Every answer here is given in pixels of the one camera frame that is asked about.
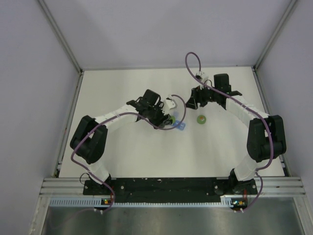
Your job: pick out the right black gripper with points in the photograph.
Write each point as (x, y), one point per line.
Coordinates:
(192, 103)

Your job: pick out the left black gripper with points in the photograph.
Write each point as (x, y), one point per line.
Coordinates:
(160, 121)

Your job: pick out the green pill bottle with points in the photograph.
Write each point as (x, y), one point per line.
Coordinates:
(173, 119)

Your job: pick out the blue pill organizer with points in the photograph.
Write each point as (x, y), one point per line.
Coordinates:
(182, 125)

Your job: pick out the green bottle cap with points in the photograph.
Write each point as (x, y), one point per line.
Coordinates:
(201, 119)

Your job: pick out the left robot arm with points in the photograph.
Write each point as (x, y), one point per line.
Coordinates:
(90, 136)

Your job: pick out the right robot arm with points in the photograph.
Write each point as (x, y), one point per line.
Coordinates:
(266, 135)

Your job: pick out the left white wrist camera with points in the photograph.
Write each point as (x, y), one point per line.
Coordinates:
(168, 106)

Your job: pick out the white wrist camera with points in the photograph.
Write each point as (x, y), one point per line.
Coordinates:
(203, 77)
(168, 106)

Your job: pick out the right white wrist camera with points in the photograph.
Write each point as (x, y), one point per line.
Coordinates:
(203, 77)

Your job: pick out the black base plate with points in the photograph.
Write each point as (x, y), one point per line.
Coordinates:
(203, 189)

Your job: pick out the grey cable duct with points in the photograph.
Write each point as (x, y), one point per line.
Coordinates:
(98, 202)

